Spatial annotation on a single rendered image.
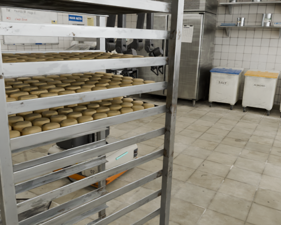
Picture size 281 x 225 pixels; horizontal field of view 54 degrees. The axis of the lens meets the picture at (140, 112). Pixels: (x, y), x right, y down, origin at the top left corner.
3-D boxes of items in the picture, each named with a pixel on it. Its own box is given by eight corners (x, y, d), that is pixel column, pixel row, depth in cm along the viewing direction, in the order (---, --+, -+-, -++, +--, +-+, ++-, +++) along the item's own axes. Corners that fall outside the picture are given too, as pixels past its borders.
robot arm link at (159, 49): (149, 47, 246) (144, 47, 238) (159, 40, 239) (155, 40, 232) (154, 59, 246) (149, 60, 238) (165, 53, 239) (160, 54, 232)
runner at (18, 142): (165, 109, 110) (165, 102, 109) (170, 110, 108) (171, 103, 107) (-10, 151, 67) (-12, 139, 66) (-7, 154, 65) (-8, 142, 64)
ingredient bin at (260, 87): (239, 112, 518) (244, 71, 497) (245, 105, 571) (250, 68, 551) (270, 117, 492) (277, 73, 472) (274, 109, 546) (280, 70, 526)
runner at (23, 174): (163, 131, 112) (164, 123, 111) (169, 132, 110) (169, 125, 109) (-6, 184, 69) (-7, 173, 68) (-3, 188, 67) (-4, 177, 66)
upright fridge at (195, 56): (208, 100, 609) (218, 0, 555) (194, 108, 534) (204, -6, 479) (152, 92, 677) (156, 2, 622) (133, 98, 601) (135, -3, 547)
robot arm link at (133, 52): (121, 47, 210) (115, 47, 202) (134, 41, 203) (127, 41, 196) (127, 62, 210) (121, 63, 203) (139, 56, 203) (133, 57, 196)
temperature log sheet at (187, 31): (192, 42, 512) (193, 25, 504) (191, 42, 510) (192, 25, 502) (181, 42, 523) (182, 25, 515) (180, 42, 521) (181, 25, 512)
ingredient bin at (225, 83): (205, 107, 548) (209, 68, 528) (213, 101, 602) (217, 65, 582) (233, 111, 524) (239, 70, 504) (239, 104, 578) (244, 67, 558)
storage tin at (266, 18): (271, 26, 515) (273, 14, 509) (270, 26, 500) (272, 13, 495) (261, 26, 524) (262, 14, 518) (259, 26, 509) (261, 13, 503)
